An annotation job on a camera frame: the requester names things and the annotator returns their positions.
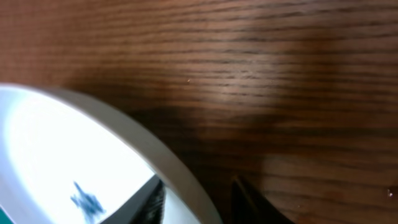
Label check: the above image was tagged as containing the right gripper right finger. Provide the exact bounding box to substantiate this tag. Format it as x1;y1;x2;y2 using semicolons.
231;176;294;224

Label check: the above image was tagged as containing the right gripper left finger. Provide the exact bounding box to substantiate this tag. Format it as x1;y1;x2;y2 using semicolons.
100;175;162;224

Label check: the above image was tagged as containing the light blue plate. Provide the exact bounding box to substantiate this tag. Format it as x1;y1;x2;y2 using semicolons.
1;83;221;224

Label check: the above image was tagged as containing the teal plastic tray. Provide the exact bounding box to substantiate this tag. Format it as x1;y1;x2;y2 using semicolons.
0;208;14;224

